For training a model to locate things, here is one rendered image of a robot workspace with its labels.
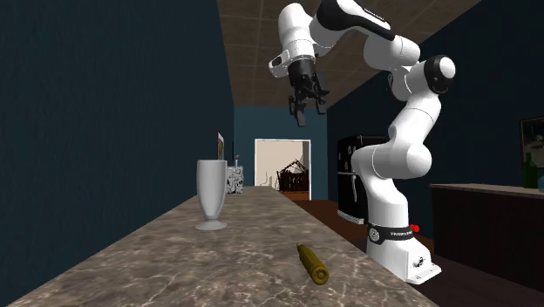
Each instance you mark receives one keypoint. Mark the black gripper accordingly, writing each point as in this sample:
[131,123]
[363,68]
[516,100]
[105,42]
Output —
[303,73]

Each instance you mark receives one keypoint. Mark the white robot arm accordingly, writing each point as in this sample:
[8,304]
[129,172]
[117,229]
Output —
[395,161]

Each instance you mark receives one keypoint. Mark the black refrigerator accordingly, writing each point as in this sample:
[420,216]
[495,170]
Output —
[349,178]

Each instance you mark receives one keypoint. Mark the black and white patterned box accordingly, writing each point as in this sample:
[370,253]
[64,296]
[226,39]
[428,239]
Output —
[235,180]

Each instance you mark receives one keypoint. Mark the tall grey footed glass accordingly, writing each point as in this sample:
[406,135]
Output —
[211,187]

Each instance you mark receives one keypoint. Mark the brass yellow cylinder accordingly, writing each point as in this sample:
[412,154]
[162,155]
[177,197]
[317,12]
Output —
[310,264]

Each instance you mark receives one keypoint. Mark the dark counter cabinet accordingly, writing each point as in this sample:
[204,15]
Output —
[488,229]

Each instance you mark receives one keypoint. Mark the green glass bottle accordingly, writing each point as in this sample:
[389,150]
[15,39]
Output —
[529,172]

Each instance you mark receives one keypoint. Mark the small framed wall picture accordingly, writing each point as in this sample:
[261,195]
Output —
[220,146]

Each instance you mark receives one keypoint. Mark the dark framed wall picture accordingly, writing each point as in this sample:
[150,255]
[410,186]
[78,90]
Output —
[533,142]

